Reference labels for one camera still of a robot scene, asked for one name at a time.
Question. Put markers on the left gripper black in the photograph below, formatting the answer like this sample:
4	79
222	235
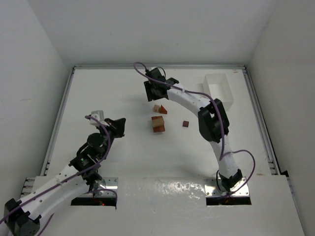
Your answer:
113	126

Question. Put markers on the aluminium frame rail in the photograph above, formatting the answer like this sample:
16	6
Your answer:
178	151

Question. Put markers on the white plastic box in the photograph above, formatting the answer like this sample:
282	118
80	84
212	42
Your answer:
217	86

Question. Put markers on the red-brown rectangular block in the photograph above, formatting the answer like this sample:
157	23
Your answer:
161	128
156	129

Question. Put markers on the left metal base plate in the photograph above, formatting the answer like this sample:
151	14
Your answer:
108	184

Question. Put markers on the light wood rectangular block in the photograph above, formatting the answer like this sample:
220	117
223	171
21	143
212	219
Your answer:
160	122

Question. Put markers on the small light wood cube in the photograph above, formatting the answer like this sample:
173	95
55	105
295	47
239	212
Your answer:
156	108

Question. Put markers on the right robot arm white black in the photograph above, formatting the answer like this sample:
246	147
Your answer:
212	120

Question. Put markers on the orange triangular block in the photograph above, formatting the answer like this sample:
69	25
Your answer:
162	110

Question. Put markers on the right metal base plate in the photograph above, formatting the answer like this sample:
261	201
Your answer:
213	188

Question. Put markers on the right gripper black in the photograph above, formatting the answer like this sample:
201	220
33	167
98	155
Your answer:
149	91

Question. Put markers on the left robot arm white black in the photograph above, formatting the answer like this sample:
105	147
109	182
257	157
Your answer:
30	215

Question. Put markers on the metal base plate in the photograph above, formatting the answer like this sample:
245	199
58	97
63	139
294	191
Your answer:
108	184
213	188

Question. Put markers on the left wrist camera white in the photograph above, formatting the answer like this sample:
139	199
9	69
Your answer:
98	117

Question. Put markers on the small dark purple cube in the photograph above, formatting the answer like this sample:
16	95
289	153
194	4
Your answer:
185	123

